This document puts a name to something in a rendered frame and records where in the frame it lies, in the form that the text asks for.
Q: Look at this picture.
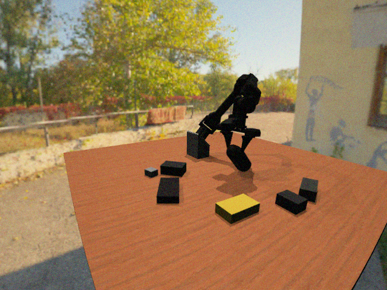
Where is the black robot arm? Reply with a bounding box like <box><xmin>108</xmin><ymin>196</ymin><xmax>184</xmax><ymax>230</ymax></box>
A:
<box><xmin>196</xmin><ymin>73</ymin><xmax>261</xmax><ymax>140</ymax></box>

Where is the dark grey switch panel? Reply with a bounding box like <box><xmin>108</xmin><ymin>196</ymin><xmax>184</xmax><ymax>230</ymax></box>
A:
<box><xmin>226</xmin><ymin>144</ymin><xmax>251</xmax><ymax>172</ymax></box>

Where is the yellow rectangular block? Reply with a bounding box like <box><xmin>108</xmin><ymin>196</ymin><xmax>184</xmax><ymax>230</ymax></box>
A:
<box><xmin>215</xmin><ymin>194</ymin><xmax>260</xmax><ymax>224</ymax></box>

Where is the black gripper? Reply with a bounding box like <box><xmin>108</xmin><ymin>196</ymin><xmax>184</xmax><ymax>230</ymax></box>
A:
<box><xmin>216</xmin><ymin>112</ymin><xmax>261</xmax><ymax>153</ymax></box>

